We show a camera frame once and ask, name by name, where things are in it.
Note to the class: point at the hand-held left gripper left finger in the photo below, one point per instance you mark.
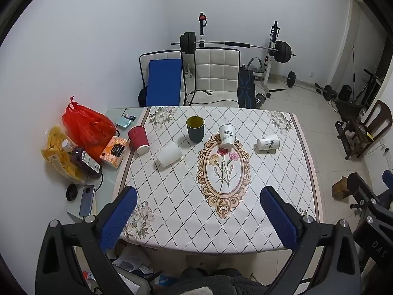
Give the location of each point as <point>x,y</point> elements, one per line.
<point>118,218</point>

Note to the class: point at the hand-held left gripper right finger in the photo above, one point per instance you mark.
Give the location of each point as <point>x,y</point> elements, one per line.
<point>279,218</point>

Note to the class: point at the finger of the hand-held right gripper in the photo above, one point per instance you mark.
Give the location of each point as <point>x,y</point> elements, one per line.
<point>363,190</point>
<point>388,179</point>

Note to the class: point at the white printed paper cup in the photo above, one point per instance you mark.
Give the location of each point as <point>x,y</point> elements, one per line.
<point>268,143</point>
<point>227,136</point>

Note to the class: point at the white plastic cup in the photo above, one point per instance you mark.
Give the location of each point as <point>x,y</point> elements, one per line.
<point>169,156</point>

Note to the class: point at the red ribbed paper cup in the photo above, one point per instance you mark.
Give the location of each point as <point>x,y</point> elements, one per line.
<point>138,138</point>

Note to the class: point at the small wooden box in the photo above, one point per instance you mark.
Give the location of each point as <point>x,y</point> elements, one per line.
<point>340,188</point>

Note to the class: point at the dark smartphone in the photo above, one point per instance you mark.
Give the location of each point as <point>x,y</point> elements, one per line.
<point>87,200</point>

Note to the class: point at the pile of papers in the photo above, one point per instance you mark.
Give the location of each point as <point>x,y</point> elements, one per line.
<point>130,259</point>

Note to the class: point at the black round lid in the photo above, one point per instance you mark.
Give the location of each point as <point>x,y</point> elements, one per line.
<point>73,192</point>

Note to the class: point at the dark wooden chair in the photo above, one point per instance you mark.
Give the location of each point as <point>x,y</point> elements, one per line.
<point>362,129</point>

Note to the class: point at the orange tissue box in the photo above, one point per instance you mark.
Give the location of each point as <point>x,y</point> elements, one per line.
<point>114,152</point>

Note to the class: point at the floral diamond-pattern tablecloth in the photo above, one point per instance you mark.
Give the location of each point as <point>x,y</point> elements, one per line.
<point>215,199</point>

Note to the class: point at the dark juice bottle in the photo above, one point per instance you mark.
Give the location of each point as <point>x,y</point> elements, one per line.
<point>83,159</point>

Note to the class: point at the blue packet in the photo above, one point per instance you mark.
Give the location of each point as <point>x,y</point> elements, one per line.
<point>165,280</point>

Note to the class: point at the yellow bag of chips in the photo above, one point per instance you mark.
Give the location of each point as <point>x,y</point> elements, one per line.
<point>58,153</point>

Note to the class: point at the person's dark fleece clothing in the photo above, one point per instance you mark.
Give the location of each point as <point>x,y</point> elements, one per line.
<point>215,281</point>

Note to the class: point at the red plastic bag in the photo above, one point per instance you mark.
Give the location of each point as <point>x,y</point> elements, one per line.
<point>87,129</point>

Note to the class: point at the teal card box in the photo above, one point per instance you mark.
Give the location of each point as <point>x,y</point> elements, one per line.
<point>123,123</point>

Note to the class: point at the black speaker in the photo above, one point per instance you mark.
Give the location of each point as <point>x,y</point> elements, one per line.
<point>346,92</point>

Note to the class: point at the small black device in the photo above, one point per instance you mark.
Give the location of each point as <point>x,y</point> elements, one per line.
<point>130,117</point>

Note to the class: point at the small black dumbbells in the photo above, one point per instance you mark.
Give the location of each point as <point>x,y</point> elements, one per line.
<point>327,91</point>

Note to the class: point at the dark green mug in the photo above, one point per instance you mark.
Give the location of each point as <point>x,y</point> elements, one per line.
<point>195,129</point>

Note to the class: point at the silver dumbbell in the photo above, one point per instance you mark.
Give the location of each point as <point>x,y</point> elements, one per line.
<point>261,100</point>

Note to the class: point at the black bag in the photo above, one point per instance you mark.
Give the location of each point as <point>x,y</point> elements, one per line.
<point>142,96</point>

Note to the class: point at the black dumbbell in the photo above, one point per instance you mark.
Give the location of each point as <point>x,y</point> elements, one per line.
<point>291,79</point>

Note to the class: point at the black and blue weight bench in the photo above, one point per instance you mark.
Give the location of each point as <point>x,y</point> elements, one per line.
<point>246,89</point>

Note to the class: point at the white door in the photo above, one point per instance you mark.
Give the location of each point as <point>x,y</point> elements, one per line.
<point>359,46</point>

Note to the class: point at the blue folded mat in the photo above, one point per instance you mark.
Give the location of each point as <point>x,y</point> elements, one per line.
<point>163,83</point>

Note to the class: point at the white padded chair black trim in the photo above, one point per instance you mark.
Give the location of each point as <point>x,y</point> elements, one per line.
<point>159,54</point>

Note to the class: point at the barbell with black plates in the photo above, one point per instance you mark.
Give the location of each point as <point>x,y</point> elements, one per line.
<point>233,44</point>

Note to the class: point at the black metal frame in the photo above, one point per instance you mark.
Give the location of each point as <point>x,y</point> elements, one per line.
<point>367,87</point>

